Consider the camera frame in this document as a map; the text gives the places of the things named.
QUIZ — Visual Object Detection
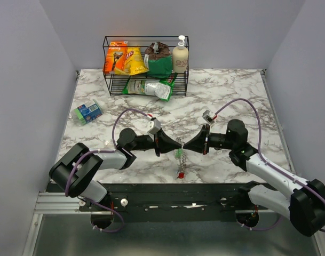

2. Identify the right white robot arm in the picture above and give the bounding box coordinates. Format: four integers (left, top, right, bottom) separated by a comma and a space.
184, 119, 325, 237

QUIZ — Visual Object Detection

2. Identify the green brown coffee bag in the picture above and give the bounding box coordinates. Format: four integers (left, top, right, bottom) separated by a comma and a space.
144, 42, 172, 78

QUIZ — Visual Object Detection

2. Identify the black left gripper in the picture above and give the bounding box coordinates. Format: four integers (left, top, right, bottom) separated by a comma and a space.
130, 127, 182, 157

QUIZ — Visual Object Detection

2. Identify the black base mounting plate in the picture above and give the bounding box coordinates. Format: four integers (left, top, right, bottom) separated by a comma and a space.
46, 182, 303, 223

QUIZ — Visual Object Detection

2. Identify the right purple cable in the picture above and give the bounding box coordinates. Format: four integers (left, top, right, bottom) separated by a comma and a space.
212, 98, 325, 233

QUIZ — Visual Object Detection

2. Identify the green key tag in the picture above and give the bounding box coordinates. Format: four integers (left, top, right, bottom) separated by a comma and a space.
175, 149, 183, 159

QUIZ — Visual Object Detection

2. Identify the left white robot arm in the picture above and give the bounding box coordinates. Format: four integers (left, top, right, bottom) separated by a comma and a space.
49, 128, 181, 211

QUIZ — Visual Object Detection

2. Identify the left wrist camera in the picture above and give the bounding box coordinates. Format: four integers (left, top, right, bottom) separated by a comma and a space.
147, 117, 161, 135

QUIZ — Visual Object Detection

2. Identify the black wire shelf rack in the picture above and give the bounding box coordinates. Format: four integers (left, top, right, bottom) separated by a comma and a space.
102, 36, 189, 96

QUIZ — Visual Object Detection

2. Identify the orange razor package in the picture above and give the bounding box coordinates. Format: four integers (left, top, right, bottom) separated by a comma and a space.
103, 41, 128, 75

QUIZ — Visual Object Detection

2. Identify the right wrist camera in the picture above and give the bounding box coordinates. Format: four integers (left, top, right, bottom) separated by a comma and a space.
202, 110, 217, 125

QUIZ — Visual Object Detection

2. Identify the yellow chips bag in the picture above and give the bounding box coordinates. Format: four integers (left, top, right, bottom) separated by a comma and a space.
115, 47, 149, 76

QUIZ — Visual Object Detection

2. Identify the aluminium frame rail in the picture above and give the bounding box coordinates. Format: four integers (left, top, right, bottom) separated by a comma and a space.
34, 193, 83, 214

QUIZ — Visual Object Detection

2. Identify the green white snack bag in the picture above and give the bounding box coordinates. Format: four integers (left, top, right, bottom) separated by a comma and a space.
122, 73, 177, 102

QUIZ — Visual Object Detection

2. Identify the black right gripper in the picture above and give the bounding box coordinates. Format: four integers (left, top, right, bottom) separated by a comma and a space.
184, 123, 235, 154

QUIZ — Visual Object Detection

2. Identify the cream lotion pump bottle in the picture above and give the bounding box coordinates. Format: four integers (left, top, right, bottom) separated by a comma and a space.
172, 35, 188, 73

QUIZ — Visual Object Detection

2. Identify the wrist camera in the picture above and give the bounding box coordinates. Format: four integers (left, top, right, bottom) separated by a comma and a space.
147, 117, 161, 135
202, 110, 217, 125

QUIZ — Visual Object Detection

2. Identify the blue green small box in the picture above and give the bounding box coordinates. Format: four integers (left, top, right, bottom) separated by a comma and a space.
70, 99, 103, 126

